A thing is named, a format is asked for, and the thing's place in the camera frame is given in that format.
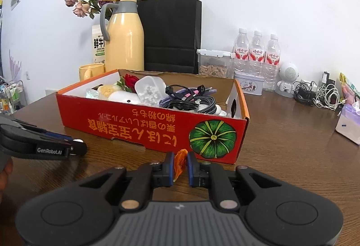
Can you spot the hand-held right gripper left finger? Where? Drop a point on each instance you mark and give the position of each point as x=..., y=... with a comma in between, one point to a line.
x=168, y=167

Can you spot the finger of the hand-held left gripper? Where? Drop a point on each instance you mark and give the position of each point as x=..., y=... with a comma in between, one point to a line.
x=59, y=136

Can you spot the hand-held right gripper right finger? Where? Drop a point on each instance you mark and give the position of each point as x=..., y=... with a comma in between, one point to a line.
x=192, y=170

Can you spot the orange translucent clip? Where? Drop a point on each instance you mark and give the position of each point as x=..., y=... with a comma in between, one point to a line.
x=180, y=161

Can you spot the orange cardboard box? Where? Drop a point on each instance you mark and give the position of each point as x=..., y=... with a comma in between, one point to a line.
x=140, y=127

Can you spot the yellow white plush paw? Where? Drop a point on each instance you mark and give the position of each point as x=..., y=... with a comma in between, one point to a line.
x=108, y=91

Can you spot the red artificial rose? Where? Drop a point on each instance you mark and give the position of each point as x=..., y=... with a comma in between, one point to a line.
x=131, y=80

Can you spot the person's left hand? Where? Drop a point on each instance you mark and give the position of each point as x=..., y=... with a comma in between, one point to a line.
x=4, y=178

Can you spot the pale green crinkled packet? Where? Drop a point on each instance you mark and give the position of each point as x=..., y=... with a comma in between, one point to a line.
x=91, y=94

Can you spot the metal storage rack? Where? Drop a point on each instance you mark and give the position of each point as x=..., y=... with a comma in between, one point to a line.
x=14, y=94

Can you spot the yellow mug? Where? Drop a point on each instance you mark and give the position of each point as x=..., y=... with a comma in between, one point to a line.
x=90, y=71

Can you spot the white plush toy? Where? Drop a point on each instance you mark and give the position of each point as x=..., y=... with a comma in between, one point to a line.
x=123, y=98

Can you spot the clear plastic bead box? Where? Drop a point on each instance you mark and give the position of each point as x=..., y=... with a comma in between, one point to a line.
x=149, y=91

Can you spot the white milk carton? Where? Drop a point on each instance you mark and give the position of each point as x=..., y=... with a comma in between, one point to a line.
x=98, y=46

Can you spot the grey metal tin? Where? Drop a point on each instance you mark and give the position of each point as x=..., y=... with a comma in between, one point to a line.
x=250, y=84

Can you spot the clear seed container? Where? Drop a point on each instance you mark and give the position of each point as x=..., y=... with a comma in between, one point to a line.
x=213, y=68

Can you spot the yellow thermos jug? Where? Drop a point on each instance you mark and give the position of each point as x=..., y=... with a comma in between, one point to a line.
x=125, y=43

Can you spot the clear water bottle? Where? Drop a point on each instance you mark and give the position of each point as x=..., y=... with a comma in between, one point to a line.
x=272, y=60
x=242, y=51
x=257, y=54

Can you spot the black power adapter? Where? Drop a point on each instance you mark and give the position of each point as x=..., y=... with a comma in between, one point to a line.
x=303, y=95

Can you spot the black paper bag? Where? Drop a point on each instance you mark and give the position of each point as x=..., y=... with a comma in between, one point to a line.
x=171, y=32

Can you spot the white robot-shaped speaker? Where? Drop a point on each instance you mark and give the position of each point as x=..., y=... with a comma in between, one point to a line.
x=289, y=72

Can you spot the black upright device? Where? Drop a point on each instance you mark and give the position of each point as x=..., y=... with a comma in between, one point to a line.
x=326, y=78

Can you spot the purple tissue pack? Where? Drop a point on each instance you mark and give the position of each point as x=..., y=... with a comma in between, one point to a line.
x=348, y=125

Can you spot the colourful snack packet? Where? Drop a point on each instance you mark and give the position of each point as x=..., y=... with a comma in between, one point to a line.
x=350, y=88

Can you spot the white wall socket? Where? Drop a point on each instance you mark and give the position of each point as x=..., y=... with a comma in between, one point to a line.
x=27, y=75

